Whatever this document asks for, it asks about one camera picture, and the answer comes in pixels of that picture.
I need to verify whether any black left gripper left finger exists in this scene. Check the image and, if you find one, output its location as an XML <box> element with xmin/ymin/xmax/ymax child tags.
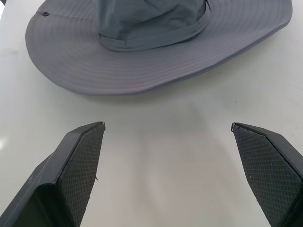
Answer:
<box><xmin>0</xmin><ymin>121</ymin><xmax>106</xmax><ymax>227</ymax></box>

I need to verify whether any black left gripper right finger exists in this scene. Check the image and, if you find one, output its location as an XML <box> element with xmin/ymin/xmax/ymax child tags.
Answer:
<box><xmin>230</xmin><ymin>122</ymin><xmax>303</xmax><ymax>227</ymax></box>

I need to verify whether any grey wide-brim hat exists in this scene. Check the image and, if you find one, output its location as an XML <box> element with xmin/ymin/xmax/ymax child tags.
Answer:
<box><xmin>25</xmin><ymin>0</ymin><xmax>294</xmax><ymax>96</ymax></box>

